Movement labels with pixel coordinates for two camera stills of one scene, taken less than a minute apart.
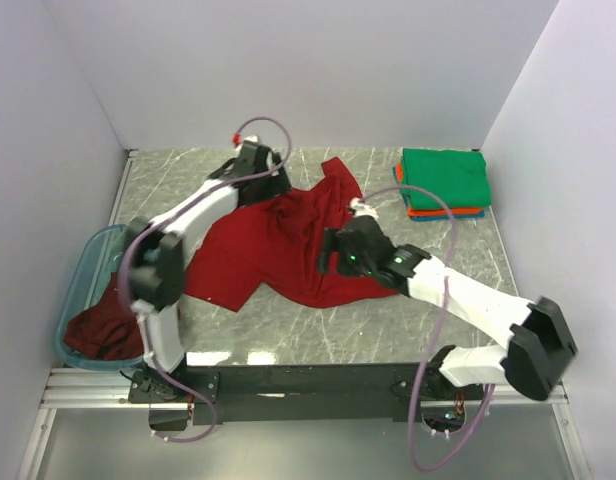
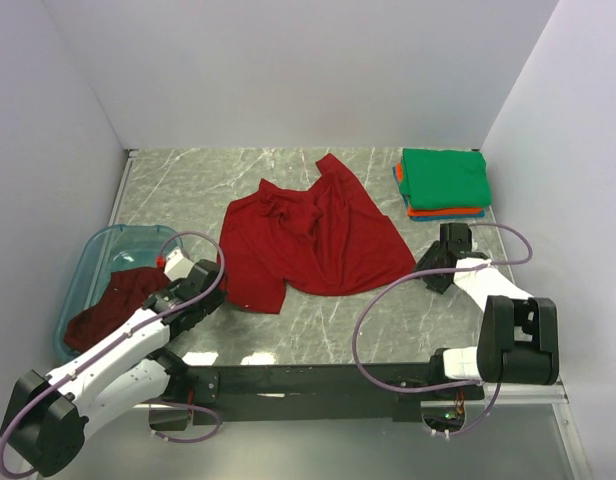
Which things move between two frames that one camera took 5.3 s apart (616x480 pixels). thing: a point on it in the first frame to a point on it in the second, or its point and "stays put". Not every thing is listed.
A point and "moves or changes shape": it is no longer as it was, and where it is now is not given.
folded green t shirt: (458, 177) stays put
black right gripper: (336, 241) to (433, 252)
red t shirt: (269, 243) moves or changes shape
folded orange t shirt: (399, 173) stays put
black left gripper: (277, 185) to (216, 300)
